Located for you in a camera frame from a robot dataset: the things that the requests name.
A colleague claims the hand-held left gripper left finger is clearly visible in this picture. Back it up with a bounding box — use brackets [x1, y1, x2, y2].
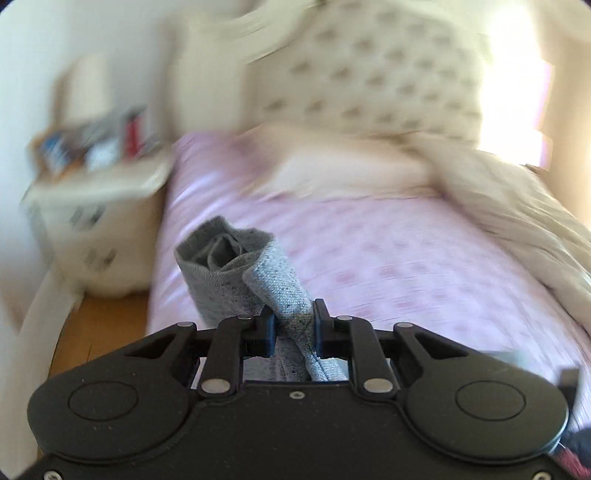
[122, 307, 280, 398]

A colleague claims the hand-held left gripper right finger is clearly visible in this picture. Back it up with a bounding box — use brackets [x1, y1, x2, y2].
[312, 299, 470, 400]

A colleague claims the pink patterned bed sheet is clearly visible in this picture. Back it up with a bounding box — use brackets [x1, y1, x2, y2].
[148, 131, 591, 388]

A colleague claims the pale pink pillow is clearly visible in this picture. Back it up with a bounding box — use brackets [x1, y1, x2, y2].
[259, 122, 444, 199]

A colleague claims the cream nightstand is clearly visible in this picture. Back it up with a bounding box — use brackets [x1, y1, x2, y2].
[21, 157, 171, 296]

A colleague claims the beige duvet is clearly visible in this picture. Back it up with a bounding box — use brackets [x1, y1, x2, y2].
[406, 134, 591, 301]

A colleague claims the red bottle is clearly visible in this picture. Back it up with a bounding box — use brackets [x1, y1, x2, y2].
[124, 115, 141, 158]

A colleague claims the white tissue box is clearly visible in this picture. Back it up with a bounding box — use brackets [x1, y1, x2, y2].
[85, 138, 123, 171]

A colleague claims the tufted cream headboard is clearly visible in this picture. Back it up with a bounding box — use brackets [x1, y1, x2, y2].
[171, 0, 490, 144]

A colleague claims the white table lamp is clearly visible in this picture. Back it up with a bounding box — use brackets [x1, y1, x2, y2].
[55, 55, 114, 125]

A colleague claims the wooden picture frame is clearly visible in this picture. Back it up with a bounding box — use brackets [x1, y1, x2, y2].
[30, 129, 70, 176]

